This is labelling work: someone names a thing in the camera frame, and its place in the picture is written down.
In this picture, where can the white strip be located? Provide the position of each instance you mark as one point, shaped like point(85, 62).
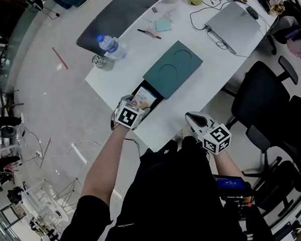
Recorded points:
point(79, 153)

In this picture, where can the person's left forearm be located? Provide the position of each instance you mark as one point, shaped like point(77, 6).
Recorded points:
point(104, 162)

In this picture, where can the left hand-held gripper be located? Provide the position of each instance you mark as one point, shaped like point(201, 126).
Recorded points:
point(127, 115)

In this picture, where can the teal sticky note pad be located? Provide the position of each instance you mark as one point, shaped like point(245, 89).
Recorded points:
point(163, 25)

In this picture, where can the pink backpack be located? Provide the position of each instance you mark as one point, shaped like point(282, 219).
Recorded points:
point(298, 45)

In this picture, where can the person's right forearm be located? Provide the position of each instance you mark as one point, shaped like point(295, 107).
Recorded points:
point(227, 165)

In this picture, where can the grey closed laptop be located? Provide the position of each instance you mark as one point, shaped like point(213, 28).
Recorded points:
point(232, 25)

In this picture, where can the black monitor with blue screen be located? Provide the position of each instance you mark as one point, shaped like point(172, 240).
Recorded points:
point(230, 185)

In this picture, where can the red stick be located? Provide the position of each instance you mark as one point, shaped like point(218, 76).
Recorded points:
point(45, 153)
point(60, 58)

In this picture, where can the person's black clothing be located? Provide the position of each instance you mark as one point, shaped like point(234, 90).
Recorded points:
point(170, 204)

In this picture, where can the dark green box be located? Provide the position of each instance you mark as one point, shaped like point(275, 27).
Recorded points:
point(174, 67)

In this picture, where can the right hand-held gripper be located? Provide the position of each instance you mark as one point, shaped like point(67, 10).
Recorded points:
point(216, 139)

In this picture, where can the dark grey table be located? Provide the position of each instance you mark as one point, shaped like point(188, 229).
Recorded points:
point(115, 17)

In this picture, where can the clear plastic water bottle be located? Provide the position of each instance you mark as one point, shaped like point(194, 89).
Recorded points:
point(111, 47)

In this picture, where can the black office chair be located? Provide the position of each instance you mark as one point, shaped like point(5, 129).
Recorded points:
point(261, 96)
point(299, 147)

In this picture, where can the small glass jar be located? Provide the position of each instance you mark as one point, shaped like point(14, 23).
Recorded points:
point(101, 62)

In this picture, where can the black pen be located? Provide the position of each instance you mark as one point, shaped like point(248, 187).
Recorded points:
point(149, 33)

